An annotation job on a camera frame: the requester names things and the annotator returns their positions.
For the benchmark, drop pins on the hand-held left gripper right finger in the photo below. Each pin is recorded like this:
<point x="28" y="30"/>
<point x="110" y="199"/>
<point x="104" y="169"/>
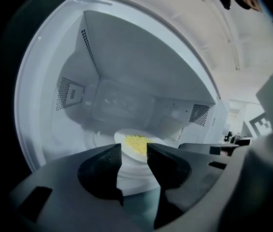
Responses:
<point x="199" y="175"/>

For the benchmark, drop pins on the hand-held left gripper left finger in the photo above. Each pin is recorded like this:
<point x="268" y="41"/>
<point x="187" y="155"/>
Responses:
<point x="61" y="178"/>

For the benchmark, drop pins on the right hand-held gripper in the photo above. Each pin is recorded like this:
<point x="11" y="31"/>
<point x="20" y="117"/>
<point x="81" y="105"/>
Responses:
<point x="260" y="124"/>

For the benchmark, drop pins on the yellow sponge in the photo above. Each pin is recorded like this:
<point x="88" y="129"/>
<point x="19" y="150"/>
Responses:
<point x="136" y="142"/>

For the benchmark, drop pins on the white plate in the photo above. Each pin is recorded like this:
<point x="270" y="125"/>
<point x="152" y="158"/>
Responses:
<point x="120" y="136"/>

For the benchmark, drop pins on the white microwave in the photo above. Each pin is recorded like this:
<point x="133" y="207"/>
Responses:
<point x="138" y="69"/>

